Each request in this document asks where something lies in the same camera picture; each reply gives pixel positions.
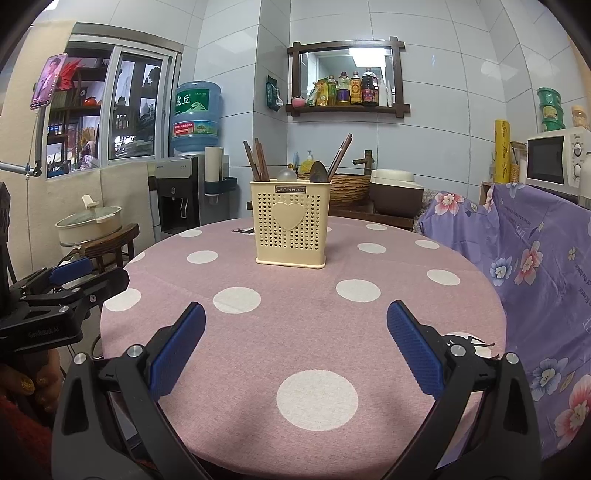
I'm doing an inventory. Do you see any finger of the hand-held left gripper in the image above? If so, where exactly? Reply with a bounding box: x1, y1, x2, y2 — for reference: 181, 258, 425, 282
7, 257, 94, 297
20, 267, 130, 315

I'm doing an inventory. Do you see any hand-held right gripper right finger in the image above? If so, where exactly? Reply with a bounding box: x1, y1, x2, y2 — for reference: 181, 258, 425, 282
383, 299, 542, 480

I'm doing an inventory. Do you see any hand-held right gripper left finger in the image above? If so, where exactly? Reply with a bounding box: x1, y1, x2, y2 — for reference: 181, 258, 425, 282
51, 301, 218, 480

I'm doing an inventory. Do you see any beige perforated utensil holder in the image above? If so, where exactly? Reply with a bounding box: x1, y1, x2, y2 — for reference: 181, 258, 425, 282
249, 179, 334, 270

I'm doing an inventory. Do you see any person's left forearm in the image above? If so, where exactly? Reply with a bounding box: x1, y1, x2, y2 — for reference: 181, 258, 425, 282
0, 396, 54, 480

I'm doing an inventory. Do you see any person's left hand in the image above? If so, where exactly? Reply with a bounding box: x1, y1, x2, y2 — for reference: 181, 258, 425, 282
0, 351, 64, 414

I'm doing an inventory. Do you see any wooden chair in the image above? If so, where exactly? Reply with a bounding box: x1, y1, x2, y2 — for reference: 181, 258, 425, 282
80, 223, 140, 278

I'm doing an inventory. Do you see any cooking pot with lid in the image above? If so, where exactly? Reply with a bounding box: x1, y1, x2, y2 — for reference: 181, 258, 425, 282
56, 194, 125, 248

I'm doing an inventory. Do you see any pink polka dot tablecloth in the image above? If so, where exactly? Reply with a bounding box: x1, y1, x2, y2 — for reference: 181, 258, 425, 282
99, 217, 509, 480

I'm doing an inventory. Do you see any water dispenser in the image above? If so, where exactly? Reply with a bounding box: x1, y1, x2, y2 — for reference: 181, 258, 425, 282
148, 154, 206, 241

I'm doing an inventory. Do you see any dark wooden side table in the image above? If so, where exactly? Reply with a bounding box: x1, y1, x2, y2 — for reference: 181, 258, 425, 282
246, 200, 416, 232

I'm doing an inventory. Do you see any purple floral cloth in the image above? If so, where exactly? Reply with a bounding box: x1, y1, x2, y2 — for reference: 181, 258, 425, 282
417, 182, 591, 462

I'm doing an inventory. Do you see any dark teal cup holder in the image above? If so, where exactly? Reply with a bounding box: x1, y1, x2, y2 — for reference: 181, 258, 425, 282
203, 176, 239, 205

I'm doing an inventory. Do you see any brown bin with cream lid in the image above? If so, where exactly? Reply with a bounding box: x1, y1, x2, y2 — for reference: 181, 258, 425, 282
369, 168, 425, 217

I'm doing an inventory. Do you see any stack of paper cups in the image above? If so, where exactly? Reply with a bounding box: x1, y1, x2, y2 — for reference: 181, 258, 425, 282
205, 146, 230, 182

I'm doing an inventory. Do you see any wicker basket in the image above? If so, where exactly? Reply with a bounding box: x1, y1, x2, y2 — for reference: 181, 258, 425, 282
298, 172, 373, 206

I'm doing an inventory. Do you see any sliding window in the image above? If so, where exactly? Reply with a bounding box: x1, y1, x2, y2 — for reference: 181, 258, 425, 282
44, 23, 184, 182

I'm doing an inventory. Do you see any blue water bottle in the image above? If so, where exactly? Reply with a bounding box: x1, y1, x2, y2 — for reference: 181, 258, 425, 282
168, 80, 223, 156

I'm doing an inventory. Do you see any smartphone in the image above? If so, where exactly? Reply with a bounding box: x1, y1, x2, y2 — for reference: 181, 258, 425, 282
30, 52, 68, 110

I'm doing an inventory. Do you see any bamboo faucet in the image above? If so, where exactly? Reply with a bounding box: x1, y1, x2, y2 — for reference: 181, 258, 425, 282
352, 148, 375, 175

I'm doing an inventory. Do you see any glass jar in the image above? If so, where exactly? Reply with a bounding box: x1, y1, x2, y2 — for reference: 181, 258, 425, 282
510, 141, 527, 185

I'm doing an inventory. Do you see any yellow wrap roll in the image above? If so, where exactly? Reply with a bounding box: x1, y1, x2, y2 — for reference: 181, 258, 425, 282
494, 119, 511, 185

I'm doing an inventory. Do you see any white microwave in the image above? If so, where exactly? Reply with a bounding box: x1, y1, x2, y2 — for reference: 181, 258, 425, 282
526, 128, 591, 195

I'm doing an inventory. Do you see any green hanging packet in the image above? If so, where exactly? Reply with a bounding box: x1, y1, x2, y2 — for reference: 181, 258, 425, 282
265, 74, 284, 112

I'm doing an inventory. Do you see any dark soy sauce bottle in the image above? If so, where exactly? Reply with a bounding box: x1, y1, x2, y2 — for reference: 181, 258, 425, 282
361, 68, 380, 106

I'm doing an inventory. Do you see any yellow oil bottle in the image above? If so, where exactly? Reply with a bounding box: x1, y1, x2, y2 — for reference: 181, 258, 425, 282
316, 76, 339, 107

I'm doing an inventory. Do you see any stack of green containers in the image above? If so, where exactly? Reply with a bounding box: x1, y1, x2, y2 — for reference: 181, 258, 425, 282
536, 87, 567, 133

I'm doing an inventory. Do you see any wooden framed wall shelf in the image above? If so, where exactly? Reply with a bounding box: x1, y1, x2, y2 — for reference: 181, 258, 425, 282
285, 37, 412, 121

